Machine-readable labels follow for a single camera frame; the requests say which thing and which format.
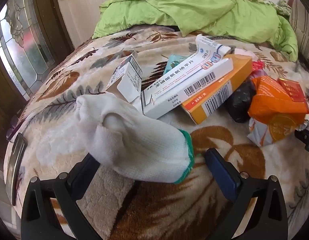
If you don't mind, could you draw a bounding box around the red cardboard box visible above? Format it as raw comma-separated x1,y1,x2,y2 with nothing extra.
277,77,307,103

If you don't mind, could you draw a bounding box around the teal cartoon tissue packet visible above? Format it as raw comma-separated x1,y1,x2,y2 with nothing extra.
162,54,186,75

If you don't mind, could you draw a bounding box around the long white medicine box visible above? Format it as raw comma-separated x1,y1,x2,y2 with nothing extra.
141,34,233,119

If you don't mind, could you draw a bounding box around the small white medicine box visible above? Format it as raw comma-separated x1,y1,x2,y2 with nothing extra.
106,51,143,103

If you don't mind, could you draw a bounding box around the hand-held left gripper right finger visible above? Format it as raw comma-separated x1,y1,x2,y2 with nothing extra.
204,148,288,240

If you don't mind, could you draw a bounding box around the white knit glove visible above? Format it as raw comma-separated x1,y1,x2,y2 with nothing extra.
36,92,195,183

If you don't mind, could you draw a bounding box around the stained glass wooden door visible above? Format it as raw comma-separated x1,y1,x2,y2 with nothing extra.
0,0,75,100

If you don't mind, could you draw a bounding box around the black plastic bag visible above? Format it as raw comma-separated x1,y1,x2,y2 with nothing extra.
224,79,257,123

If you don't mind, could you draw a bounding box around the striped sofa cushion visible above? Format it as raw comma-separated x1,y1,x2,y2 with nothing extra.
288,0,309,65

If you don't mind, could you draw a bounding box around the orange medicine box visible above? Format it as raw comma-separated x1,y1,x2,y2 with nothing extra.
181,54,253,125

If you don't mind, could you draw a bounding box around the green quilt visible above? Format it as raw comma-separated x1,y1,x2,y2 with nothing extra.
92,0,298,62

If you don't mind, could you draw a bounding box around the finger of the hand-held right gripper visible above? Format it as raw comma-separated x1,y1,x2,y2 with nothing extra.
294,121,309,155

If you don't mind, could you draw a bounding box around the orange snack wrapper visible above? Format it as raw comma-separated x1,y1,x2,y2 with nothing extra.
247,76,309,147

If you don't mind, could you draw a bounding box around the leaf-printed blanket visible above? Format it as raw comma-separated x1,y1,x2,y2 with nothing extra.
4,27,309,240

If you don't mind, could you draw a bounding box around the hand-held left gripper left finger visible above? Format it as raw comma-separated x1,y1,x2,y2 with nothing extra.
21,152,102,240

